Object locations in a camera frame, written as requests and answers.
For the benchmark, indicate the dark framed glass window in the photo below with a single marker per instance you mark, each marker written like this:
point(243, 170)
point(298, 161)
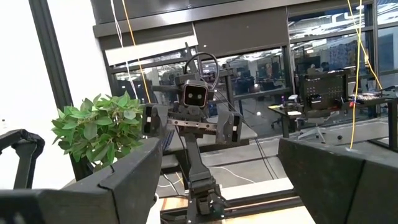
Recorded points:
point(264, 71)

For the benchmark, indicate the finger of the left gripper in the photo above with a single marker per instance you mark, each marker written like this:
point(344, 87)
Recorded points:
point(155, 119)
point(228, 127)

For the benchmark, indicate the office chair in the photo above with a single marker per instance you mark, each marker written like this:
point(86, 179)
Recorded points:
point(317, 129)

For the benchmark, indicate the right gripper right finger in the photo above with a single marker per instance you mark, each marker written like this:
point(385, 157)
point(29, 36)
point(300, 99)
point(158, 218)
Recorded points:
point(342, 193)

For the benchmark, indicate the black frame post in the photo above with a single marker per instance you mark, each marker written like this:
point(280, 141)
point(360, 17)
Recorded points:
point(51, 62)

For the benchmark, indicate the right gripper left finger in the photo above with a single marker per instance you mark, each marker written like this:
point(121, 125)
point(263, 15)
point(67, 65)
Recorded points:
point(93, 205)

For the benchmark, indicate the black perforated panel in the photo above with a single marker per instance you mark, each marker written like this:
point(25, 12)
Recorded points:
point(323, 90)

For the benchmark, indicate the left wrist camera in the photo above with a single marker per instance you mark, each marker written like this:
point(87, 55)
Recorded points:
point(195, 95)

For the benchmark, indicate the black table rail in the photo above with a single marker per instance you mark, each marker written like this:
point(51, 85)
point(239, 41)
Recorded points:
point(248, 211)

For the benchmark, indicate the leafy green potted plant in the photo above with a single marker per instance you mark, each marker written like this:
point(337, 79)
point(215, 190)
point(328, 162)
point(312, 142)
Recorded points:
point(99, 127)

